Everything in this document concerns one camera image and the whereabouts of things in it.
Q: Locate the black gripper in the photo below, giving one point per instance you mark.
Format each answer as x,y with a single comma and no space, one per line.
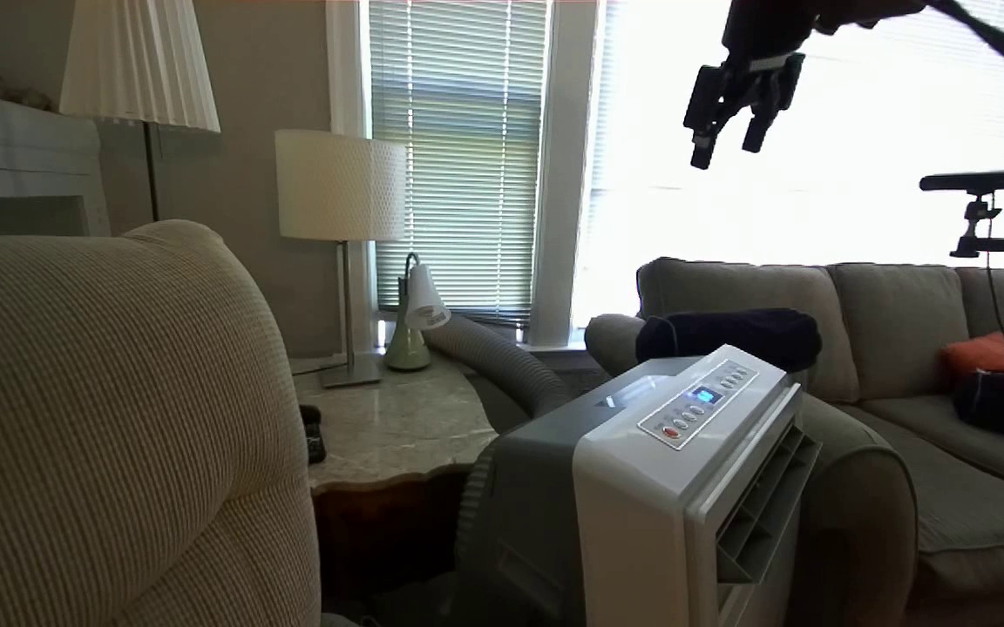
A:
760,46

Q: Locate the beige fabric armchair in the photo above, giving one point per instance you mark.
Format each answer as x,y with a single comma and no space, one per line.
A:
105,441

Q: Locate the white window blind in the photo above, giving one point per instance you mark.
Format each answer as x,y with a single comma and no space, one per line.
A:
461,151

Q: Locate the grey fabric sofa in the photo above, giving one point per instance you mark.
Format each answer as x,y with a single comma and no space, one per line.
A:
923,348

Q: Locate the orange cushion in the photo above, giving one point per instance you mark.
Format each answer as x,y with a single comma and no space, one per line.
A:
993,357

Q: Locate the white portable air conditioner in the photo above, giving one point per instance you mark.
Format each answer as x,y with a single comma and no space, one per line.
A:
662,490

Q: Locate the green desk lamp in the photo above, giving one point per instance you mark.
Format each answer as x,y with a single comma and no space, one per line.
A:
414,326

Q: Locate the table lamp with drum shade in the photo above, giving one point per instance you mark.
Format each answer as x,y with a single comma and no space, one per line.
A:
338,184

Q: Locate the marble top side table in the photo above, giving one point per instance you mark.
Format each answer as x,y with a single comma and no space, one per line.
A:
400,421

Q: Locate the black remote control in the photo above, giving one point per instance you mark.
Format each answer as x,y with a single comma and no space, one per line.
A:
310,432

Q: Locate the floor lamp with pleated shade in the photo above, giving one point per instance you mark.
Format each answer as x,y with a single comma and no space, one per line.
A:
138,62

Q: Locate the white built-in cabinet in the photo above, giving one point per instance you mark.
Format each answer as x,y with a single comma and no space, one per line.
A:
20,167

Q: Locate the black stereo camera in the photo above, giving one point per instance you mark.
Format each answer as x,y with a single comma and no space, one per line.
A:
984,179

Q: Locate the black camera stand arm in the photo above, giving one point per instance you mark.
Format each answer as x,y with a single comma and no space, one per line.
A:
977,230

